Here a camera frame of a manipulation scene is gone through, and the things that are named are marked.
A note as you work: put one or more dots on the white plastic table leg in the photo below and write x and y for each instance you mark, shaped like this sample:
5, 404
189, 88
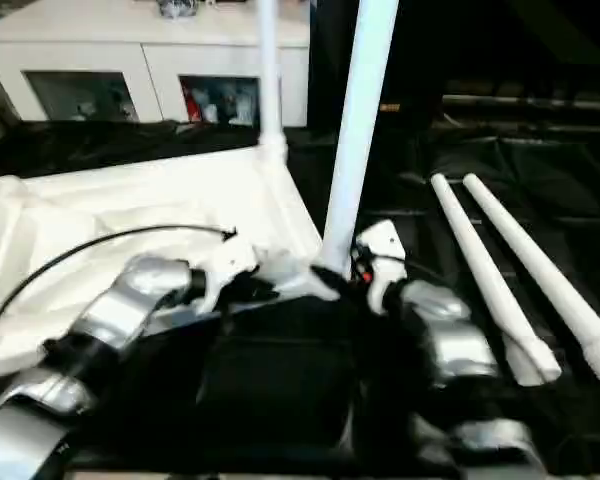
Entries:
530, 250
271, 75
360, 125
480, 260

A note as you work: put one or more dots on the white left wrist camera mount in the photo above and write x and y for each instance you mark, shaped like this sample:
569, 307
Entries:
230, 260

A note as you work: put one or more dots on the white glass-door cabinet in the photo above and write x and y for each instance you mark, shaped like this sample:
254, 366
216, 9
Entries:
130, 50

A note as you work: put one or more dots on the black table mat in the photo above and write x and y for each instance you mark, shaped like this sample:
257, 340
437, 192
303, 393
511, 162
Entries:
280, 380

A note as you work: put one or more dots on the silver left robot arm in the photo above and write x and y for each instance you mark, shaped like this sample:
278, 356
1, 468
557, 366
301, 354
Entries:
130, 295

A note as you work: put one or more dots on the white plastic table top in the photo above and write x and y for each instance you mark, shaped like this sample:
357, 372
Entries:
130, 215

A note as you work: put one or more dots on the clear glass ornament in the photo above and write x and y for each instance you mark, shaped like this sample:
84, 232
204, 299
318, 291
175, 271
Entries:
177, 9

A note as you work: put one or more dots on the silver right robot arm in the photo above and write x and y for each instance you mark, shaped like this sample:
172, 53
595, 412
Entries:
455, 330

